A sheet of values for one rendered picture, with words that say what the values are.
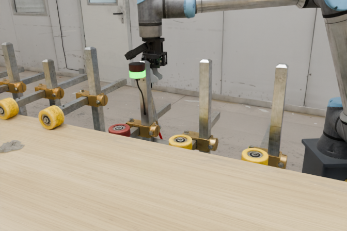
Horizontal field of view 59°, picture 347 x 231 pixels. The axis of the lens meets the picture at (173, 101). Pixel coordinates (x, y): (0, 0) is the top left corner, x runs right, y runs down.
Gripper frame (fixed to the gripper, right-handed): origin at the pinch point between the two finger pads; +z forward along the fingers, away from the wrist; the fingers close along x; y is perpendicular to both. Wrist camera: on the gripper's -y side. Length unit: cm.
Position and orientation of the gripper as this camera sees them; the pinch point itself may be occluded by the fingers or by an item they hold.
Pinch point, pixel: (148, 85)
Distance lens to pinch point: 128.2
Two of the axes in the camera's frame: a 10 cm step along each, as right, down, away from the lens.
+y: 9.1, 1.2, -4.1
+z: 0.3, 9.4, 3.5
